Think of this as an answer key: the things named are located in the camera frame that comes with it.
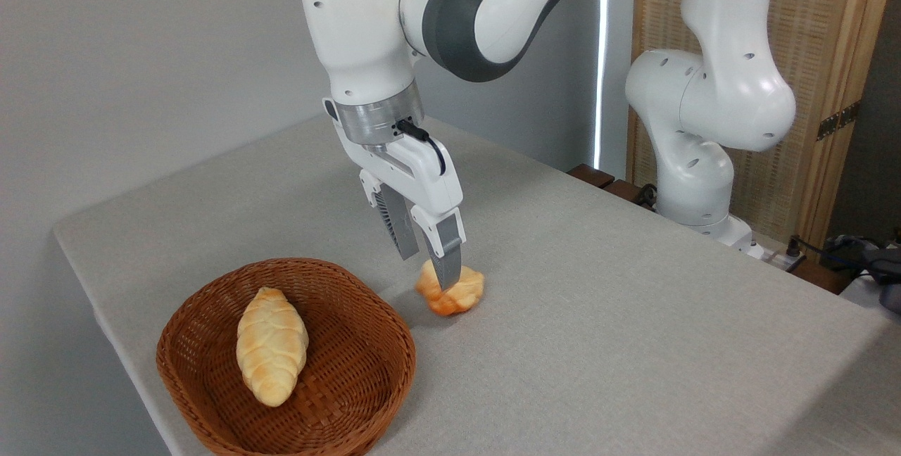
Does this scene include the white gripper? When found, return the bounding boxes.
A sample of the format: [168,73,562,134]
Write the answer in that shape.
[324,97,467,290]

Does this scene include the round golden bread roll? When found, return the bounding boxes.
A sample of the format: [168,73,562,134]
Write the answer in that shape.
[415,259,486,317]

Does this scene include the long braided bread loaf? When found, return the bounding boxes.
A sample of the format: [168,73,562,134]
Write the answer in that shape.
[236,287,310,408]

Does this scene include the grey tablecloth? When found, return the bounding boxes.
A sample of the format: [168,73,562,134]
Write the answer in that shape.
[53,115,901,456]

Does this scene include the brown wicker basket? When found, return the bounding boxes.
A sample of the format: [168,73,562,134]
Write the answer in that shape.
[156,258,417,456]

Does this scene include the white power strip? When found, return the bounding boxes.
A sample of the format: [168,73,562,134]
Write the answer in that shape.
[762,248,807,274]

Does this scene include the metal screen hinge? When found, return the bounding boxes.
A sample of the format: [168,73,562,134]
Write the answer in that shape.
[817,101,861,141]

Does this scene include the wooden woven folding screen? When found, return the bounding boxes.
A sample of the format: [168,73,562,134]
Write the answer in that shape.
[626,0,901,246]

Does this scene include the dark grey device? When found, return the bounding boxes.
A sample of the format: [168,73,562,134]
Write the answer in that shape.
[864,248,901,313]

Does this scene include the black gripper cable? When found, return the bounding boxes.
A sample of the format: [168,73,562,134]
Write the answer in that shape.
[396,118,447,177]

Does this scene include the black cable bundle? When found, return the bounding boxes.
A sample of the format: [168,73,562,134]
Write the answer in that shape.
[787,233,901,281]

